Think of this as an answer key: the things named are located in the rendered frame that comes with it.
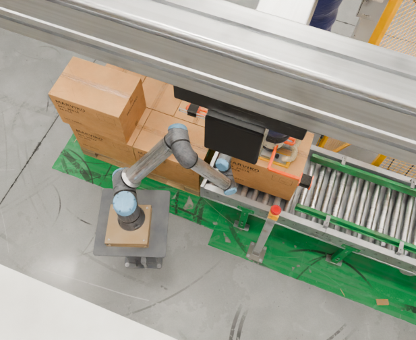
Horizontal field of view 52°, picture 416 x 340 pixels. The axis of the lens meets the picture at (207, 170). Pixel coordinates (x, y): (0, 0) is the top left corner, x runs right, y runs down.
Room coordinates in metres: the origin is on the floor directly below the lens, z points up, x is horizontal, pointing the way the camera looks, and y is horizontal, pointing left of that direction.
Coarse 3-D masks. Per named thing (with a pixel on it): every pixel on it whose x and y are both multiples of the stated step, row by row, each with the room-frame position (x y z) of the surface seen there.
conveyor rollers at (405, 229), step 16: (320, 176) 1.50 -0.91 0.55; (256, 192) 1.33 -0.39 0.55; (304, 192) 1.35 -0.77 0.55; (352, 192) 1.37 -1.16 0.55; (400, 192) 1.39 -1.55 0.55; (288, 208) 1.21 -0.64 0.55; (320, 208) 1.23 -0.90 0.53; (336, 208) 1.23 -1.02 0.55; (384, 208) 1.25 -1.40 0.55; (400, 208) 1.26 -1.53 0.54; (320, 224) 1.10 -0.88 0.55; (368, 224) 1.11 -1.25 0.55; (384, 224) 1.12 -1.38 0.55; (368, 240) 0.99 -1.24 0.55
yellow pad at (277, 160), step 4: (260, 152) 1.46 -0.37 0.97; (276, 152) 1.47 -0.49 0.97; (280, 152) 1.47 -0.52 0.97; (260, 156) 1.43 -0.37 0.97; (264, 156) 1.43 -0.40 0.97; (276, 156) 1.43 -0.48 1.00; (280, 156) 1.44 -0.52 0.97; (264, 160) 1.41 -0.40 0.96; (268, 160) 1.41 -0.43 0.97; (276, 160) 1.41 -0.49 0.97; (280, 160) 1.41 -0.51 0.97; (276, 164) 1.38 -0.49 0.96; (280, 164) 1.38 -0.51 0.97; (284, 164) 1.38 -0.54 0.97; (288, 164) 1.38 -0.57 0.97
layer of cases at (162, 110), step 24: (144, 96) 2.21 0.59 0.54; (168, 96) 2.22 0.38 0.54; (144, 120) 1.96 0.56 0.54; (168, 120) 1.97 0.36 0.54; (192, 120) 1.98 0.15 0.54; (96, 144) 1.83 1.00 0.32; (120, 144) 1.74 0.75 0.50; (144, 144) 1.72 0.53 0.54; (192, 144) 1.75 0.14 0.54; (168, 168) 1.60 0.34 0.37
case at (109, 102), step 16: (80, 64) 2.20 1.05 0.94; (96, 64) 2.21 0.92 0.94; (64, 80) 2.04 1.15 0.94; (80, 80) 2.05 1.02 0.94; (96, 80) 2.05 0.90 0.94; (112, 80) 2.06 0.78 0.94; (128, 80) 2.07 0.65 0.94; (64, 96) 1.89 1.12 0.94; (80, 96) 1.89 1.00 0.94; (96, 96) 1.90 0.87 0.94; (112, 96) 1.91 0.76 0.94; (128, 96) 1.91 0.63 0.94; (64, 112) 1.88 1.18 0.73; (80, 112) 1.83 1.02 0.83; (96, 112) 1.78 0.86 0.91; (112, 112) 1.77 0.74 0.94; (128, 112) 1.84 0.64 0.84; (96, 128) 1.80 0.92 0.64; (112, 128) 1.75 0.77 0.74; (128, 128) 1.79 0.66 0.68
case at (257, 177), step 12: (300, 144) 1.56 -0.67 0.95; (300, 156) 1.46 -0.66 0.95; (240, 168) 1.41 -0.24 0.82; (252, 168) 1.38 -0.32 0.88; (264, 168) 1.35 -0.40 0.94; (276, 168) 1.35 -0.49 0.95; (288, 168) 1.36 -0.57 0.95; (300, 168) 1.36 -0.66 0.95; (240, 180) 1.40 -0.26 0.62; (252, 180) 1.37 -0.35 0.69; (264, 180) 1.35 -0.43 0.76; (276, 180) 1.32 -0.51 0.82; (288, 180) 1.30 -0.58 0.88; (276, 192) 1.31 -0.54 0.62; (288, 192) 1.29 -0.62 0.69
